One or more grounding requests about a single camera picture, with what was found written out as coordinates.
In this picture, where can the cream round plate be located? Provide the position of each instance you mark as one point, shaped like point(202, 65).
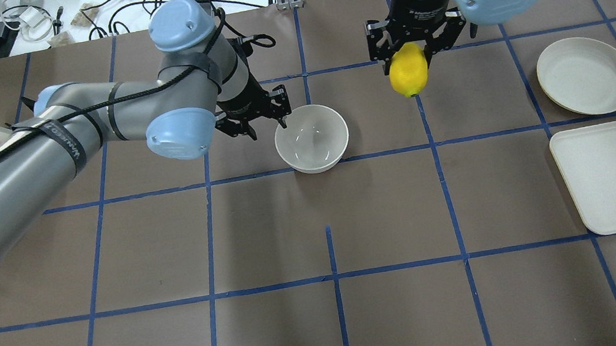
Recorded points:
point(579, 75)

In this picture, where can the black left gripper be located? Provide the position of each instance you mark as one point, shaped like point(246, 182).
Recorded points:
point(246, 98)

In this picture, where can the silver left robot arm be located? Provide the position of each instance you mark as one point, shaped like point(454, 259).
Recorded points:
point(203, 85)

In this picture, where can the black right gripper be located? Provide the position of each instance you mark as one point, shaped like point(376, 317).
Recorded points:
point(425, 4)

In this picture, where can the yellow lemon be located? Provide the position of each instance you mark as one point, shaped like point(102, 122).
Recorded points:
point(408, 71)

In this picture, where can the white ceramic bowl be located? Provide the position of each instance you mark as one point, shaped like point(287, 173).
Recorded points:
point(313, 140)

